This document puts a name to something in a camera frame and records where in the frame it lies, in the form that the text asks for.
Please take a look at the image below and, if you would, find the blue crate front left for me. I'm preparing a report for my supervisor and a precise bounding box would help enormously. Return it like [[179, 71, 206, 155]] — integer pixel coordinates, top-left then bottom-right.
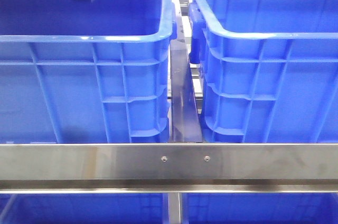
[[1, 0, 176, 144]]

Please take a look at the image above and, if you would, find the blue crate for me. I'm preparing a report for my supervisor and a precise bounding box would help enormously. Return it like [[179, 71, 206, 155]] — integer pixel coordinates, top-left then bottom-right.
[[183, 193, 337, 223], [189, 0, 337, 143], [1, 193, 168, 223], [1, 0, 176, 144]]

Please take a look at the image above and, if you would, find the steel centre divider bar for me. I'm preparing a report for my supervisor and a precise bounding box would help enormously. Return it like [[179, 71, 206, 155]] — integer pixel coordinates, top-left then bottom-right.
[[170, 0, 203, 143]]

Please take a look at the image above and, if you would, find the blue crate front right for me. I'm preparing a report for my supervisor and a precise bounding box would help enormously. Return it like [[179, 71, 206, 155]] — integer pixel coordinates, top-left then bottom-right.
[[189, 0, 337, 143]]

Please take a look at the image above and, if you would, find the blue crate lower left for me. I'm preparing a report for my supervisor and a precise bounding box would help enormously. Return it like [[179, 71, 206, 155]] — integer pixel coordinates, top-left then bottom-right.
[[1, 193, 168, 223]]

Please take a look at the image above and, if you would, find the blue crate lower right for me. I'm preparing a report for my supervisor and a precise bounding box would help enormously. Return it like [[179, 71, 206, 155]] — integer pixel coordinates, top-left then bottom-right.
[[183, 193, 337, 223]]

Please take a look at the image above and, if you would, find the steel shelf front rail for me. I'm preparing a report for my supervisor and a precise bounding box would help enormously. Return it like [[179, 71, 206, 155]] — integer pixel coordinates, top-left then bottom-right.
[[1, 143, 337, 194]]

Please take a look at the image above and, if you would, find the steel lower vertical post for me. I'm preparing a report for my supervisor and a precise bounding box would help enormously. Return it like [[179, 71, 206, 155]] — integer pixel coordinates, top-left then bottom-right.
[[166, 192, 184, 224]]

